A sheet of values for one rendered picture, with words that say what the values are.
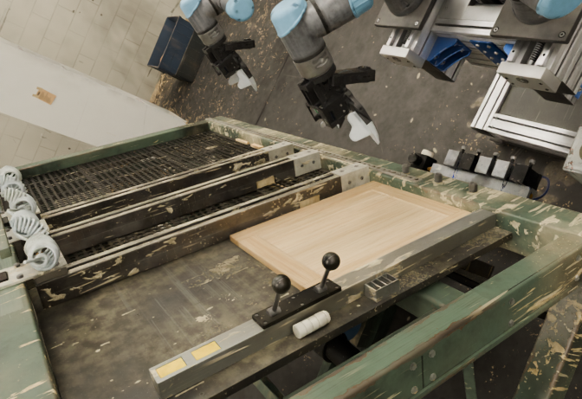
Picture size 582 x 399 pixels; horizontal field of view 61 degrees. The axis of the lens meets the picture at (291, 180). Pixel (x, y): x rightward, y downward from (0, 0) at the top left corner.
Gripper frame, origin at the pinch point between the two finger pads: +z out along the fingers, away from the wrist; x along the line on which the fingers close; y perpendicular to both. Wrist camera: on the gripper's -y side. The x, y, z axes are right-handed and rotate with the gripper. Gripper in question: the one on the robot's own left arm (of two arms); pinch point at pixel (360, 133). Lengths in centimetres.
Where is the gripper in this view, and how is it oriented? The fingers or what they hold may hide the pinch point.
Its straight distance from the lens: 118.1
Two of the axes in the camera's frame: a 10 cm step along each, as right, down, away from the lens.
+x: 4.9, 3.3, -8.0
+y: -7.4, 6.4, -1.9
